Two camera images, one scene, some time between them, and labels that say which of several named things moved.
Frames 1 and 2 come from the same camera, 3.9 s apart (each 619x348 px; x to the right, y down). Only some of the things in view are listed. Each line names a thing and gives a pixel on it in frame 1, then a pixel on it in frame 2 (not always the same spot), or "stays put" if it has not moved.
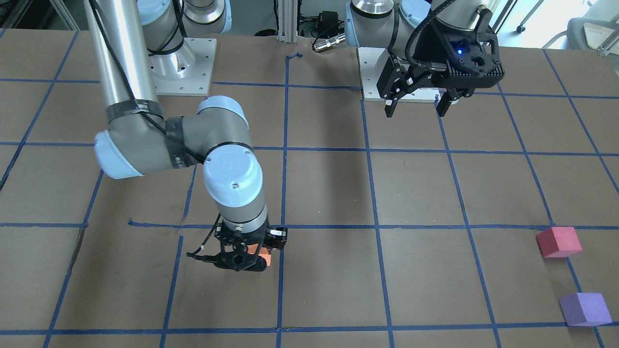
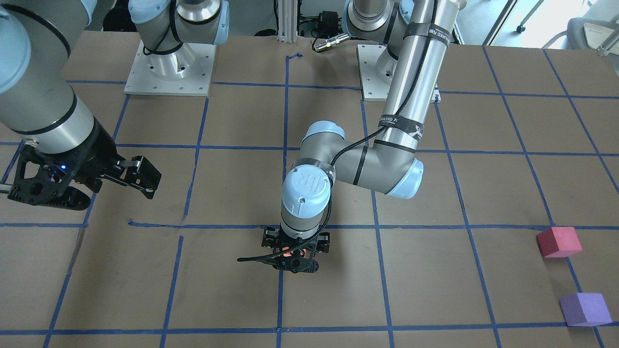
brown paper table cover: x=414 y=230 stays put
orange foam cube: x=264 y=252 to x=287 y=254
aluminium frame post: x=287 y=26 stays put
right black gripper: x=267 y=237 to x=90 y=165
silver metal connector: x=330 y=42 stays put
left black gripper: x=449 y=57 to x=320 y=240
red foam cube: x=559 y=242 stays put
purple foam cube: x=585 y=309 stays put
